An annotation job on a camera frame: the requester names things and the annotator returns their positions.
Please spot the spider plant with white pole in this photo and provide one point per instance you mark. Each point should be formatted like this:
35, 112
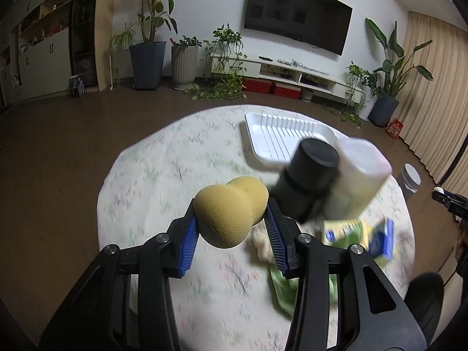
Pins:
118, 43

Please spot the beige window curtain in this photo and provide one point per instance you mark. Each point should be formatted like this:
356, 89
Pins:
434, 114

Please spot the white wall cabinet shelving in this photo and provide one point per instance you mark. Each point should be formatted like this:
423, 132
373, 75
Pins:
35, 51

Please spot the red storage box right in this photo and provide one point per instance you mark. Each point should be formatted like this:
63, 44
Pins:
287, 90

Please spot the green satin cloth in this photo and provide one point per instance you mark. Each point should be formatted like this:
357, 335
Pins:
286, 290

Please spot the white translucent plastic box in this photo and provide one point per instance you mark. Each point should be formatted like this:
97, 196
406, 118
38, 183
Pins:
362, 171

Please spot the black cylindrical container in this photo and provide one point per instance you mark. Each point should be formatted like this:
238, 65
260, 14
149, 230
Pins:
305, 182

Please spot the yellow cartoon tissue pack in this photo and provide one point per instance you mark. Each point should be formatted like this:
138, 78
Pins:
343, 233

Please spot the tan gourd-shaped sponge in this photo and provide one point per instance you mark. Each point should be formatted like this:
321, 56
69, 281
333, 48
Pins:
226, 213

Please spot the large-leaf plant in blue pot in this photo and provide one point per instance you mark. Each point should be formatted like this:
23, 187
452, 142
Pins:
392, 75

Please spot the plant in grey ribbed pot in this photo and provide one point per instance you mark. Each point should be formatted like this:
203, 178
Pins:
184, 55

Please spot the small plant on white stand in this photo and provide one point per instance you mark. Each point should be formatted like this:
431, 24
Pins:
361, 84

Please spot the blue Vinda tissue pack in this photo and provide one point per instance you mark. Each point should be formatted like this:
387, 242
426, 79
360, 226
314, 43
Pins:
381, 241

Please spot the trailing ivy plant on stand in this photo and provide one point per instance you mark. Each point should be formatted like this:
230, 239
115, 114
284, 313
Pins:
225, 60

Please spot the wall-mounted black television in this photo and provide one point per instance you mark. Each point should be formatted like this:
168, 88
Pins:
320, 23

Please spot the person's right hand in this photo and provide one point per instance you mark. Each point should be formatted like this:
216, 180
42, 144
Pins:
461, 249

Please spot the tall plant in blue pot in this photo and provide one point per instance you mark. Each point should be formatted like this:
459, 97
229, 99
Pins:
148, 56

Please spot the white ribbed plastic tray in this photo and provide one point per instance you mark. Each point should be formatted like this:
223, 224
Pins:
274, 139

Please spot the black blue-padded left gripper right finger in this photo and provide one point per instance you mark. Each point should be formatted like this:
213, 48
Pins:
371, 313

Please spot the grey cylindrical trash can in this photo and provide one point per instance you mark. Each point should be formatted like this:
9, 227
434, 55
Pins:
409, 181

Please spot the red storage box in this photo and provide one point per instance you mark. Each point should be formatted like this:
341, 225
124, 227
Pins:
257, 85
287, 90

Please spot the red paper box on floor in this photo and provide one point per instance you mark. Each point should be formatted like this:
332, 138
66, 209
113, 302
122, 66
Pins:
394, 128

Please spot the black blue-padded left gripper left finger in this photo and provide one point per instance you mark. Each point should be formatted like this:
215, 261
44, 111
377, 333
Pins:
123, 299

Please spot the white floral round tablecloth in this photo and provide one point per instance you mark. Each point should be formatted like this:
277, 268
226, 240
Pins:
226, 300

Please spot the white low TV cabinet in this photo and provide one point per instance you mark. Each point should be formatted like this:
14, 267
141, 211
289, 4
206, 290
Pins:
321, 84

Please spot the red storage box left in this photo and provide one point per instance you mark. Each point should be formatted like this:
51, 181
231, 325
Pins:
257, 85

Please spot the small blue patterned box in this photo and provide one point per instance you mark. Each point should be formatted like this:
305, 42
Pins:
76, 86

